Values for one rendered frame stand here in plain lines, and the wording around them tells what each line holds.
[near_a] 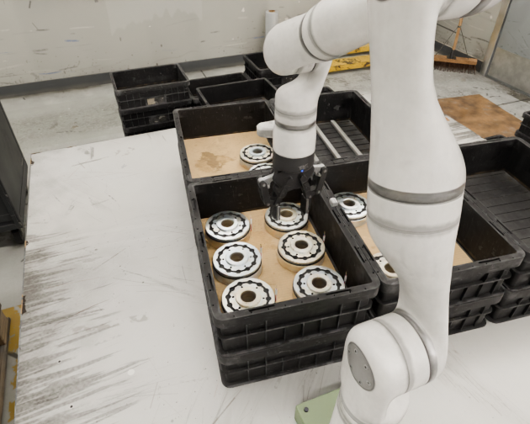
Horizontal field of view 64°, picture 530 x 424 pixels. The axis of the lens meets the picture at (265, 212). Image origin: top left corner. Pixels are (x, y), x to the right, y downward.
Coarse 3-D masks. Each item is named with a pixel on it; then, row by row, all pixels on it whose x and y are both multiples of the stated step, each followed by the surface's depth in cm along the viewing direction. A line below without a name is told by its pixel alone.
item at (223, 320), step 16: (240, 176) 100; (256, 176) 100; (192, 192) 95; (192, 208) 90; (352, 240) 82; (208, 256) 79; (208, 272) 76; (368, 272) 76; (208, 288) 73; (352, 288) 73; (368, 288) 73; (272, 304) 70; (288, 304) 70; (304, 304) 70; (320, 304) 72; (336, 304) 73; (224, 320) 68; (240, 320) 69; (256, 320) 70
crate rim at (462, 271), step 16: (352, 160) 105; (368, 160) 105; (336, 208) 90; (352, 224) 86; (512, 240) 82; (368, 256) 79; (512, 256) 79; (464, 272) 77; (480, 272) 78; (384, 288) 75
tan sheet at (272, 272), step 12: (252, 216) 104; (204, 228) 100; (252, 228) 100; (264, 228) 100; (312, 228) 100; (252, 240) 97; (264, 240) 97; (276, 240) 97; (264, 252) 94; (276, 252) 94; (264, 264) 91; (276, 264) 91; (324, 264) 91; (264, 276) 88; (276, 276) 88; (288, 276) 88; (216, 288) 86; (288, 288) 86
